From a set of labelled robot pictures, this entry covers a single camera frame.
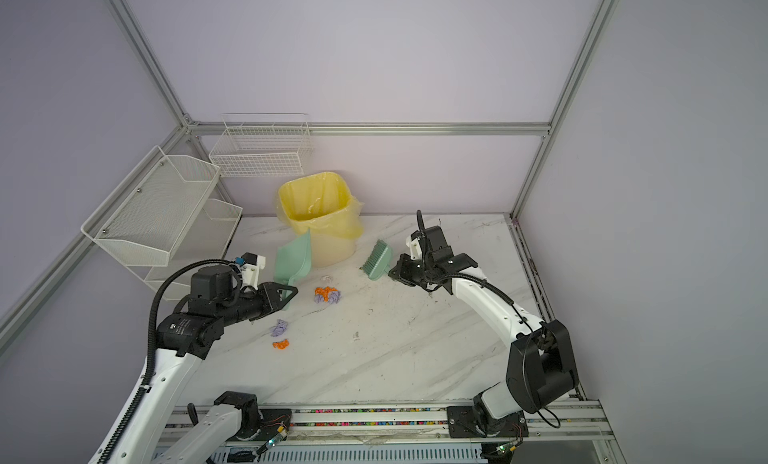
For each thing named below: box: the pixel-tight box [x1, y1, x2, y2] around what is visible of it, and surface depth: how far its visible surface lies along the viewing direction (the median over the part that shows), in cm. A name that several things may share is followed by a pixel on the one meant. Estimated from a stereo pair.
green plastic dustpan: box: [274, 229, 312, 302], surface depth 84 cm
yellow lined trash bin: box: [277, 172, 364, 267], surface depth 99 cm
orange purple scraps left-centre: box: [314, 286, 341, 304], surface depth 98 cm
